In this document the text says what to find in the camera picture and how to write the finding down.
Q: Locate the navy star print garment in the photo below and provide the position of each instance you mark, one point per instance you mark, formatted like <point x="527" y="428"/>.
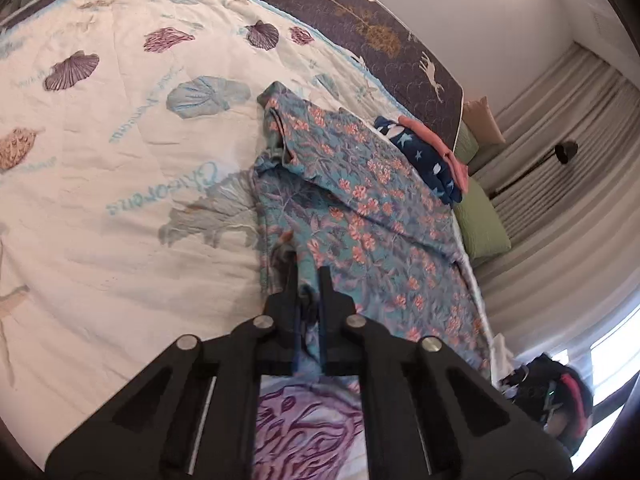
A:
<point x="425" y="160"/>

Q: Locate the beige pillow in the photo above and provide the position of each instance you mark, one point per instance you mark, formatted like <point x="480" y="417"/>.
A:
<point x="482" y="117"/>

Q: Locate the white seashell print blanket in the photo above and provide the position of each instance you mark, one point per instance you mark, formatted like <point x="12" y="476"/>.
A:
<point x="125" y="185"/>

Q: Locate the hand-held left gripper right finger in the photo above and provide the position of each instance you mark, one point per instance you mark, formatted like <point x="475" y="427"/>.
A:
<point x="331" y="310"/>

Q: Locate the white pleated curtain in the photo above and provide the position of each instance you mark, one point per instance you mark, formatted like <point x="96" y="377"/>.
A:
<point x="560" y="235"/>

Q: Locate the dark deer print mattress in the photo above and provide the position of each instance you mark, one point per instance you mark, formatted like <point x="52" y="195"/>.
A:
<point x="360" y="20"/>

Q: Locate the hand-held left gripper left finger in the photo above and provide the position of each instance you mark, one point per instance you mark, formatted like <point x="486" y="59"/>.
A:
<point x="282" y="310"/>

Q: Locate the teal floral shirt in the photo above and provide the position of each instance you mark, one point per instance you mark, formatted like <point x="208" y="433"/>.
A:
<point x="360" y="210"/>

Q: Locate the bright window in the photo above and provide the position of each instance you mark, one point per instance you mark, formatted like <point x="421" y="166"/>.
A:
<point x="612" y="360"/>

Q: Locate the black floor lamp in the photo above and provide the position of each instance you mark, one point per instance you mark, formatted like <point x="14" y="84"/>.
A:
<point x="566" y="151"/>

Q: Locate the small green cushion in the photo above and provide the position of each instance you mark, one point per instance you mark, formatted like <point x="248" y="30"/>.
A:
<point x="466" y="145"/>

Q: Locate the pink folded garment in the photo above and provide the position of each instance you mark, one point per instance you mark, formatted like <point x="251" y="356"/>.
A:
<point x="452" y="162"/>

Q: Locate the large green cushion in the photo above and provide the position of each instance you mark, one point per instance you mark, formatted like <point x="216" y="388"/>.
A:
<point x="482" y="220"/>

